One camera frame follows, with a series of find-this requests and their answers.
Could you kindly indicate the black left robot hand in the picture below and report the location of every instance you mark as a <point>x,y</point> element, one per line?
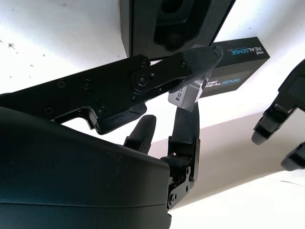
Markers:
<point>290,95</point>

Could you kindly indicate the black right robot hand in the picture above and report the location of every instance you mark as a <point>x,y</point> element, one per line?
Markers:
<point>71,179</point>

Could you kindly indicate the black RealSense box lid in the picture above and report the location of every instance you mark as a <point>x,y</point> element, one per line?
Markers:
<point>247,69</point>

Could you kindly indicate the small silver depth camera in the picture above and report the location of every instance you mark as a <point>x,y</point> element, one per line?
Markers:
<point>183,97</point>

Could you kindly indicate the black box base with insert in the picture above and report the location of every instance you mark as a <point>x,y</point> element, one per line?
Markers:
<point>135,35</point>

